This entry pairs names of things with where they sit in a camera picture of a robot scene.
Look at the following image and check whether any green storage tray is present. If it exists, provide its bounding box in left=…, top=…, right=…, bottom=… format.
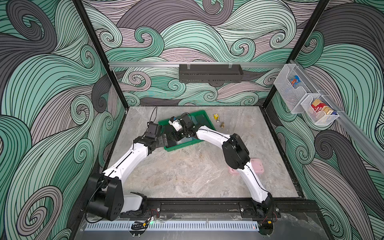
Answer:
left=158, top=110, right=216, bottom=152

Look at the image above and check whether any pink pencil case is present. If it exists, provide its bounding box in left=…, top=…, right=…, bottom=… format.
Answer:
left=228, top=158, right=265, bottom=176

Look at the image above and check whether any black pencil case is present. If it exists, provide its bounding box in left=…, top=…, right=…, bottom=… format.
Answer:
left=165, top=130, right=181, bottom=148

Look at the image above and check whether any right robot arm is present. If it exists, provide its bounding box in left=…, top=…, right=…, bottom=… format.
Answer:
left=169, top=117, right=274, bottom=218

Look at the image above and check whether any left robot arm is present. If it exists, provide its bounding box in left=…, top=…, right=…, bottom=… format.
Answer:
left=86, top=133, right=168, bottom=221

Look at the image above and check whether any red yellow box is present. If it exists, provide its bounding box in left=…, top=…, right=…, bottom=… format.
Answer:
left=311, top=99, right=337, bottom=115

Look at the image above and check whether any blue red small item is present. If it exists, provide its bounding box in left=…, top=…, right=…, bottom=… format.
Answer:
left=290, top=75, right=302, bottom=89

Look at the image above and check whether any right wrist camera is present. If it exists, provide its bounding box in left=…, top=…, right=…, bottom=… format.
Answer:
left=168, top=113, right=194, bottom=132

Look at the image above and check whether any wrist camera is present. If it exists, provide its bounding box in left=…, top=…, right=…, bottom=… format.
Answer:
left=145, top=122, right=162, bottom=139
left=168, top=113, right=194, bottom=132

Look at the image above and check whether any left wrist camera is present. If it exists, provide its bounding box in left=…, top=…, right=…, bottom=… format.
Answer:
left=145, top=122, right=162, bottom=139

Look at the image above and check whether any black wall shelf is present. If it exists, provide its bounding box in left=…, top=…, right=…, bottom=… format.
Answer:
left=179, top=65, right=244, bottom=87

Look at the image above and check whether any aluminium rail back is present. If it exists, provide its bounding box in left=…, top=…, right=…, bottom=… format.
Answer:
left=109, top=61, right=285, bottom=69

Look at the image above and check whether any aluminium rail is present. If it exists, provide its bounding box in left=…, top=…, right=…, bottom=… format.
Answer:
left=290, top=60, right=384, bottom=174
left=109, top=61, right=285, bottom=69

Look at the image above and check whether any white slotted cable duct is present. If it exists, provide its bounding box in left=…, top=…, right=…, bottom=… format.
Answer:
left=85, top=220, right=259, bottom=232

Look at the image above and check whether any clear wall bin rear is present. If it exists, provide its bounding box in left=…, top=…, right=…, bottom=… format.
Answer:
left=274, top=64, right=314, bottom=114

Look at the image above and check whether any clear wall bin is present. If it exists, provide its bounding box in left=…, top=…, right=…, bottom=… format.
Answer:
left=301, top=93, right=339, bottom=126
left=274, top=64, right=314, bottom=114

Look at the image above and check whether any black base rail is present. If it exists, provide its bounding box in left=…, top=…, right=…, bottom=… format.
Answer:
left=80, top=197, right=301, bottom=219

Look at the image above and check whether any clear wall bin front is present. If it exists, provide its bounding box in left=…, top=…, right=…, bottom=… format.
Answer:
left=301, top=93, right=339, bottom=126

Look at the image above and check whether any aluminium rail right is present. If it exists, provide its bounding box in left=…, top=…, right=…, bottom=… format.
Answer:
left=290, top=60, right=384, bottom=174

